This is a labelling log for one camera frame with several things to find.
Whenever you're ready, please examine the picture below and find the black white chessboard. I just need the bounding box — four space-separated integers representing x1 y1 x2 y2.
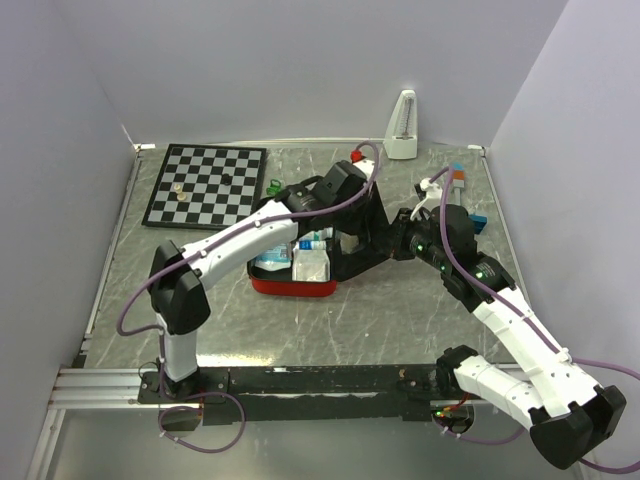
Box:
142 143 267 231

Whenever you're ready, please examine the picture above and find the white gauze packet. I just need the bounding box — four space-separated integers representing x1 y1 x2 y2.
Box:
292 250 330 282

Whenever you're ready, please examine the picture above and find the blue white bandage packet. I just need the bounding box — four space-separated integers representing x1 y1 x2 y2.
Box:
254 243 292 272

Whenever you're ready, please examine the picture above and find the blue white small bottle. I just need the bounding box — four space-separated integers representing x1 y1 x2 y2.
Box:
295 240 327 251

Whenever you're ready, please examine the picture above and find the black base bar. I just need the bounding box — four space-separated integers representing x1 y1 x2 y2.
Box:
138 364 465 426

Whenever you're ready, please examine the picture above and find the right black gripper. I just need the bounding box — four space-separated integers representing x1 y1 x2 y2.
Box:
371 209 450 272

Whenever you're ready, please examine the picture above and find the grey orange blue toy stick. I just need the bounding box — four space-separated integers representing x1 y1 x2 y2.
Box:
451 163 466 195

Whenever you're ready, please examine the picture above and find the red black medicine case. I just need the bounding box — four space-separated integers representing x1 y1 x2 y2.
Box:
247 187 391 297

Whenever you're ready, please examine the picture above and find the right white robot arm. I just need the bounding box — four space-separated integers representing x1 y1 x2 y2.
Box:
391 205 626 469

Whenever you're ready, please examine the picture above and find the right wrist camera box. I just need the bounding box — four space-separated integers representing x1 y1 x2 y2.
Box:
410 178 443 220

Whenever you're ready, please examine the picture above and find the white metronome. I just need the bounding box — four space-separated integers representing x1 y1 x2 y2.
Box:
383 90 418 160

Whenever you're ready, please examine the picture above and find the clear green-label bottle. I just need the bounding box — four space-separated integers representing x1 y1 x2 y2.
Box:
310 227 333 241

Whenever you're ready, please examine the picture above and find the small green toy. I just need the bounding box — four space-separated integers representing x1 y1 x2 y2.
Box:
266 179 283 197

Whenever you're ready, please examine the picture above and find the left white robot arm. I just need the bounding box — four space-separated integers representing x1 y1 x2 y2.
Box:
148 160 380 402

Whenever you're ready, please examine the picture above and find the aluminium frame rail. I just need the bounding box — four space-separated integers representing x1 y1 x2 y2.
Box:
47 362 166 411

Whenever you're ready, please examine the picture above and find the blue toy block stack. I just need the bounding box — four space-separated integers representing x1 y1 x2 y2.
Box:
469 214 488 235

